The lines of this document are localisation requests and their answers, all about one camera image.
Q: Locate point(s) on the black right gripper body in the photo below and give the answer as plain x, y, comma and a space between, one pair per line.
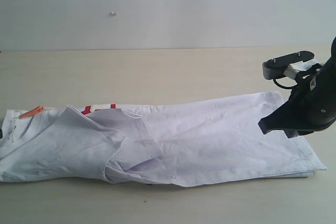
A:
313, 109

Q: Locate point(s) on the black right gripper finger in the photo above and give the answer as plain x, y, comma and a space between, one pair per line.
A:
294, 133
281, 119

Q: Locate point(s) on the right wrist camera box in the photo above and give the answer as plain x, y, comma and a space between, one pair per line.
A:
274, 68

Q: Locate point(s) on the white t-shirt red lettering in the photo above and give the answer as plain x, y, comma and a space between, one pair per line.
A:
191, 144

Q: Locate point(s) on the orange fabric tag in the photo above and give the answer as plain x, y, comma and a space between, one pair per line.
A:
35, 111

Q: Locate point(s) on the small white wall hook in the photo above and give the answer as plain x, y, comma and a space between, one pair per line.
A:
113, 13

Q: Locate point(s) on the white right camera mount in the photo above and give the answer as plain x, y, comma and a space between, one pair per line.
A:
293, 69

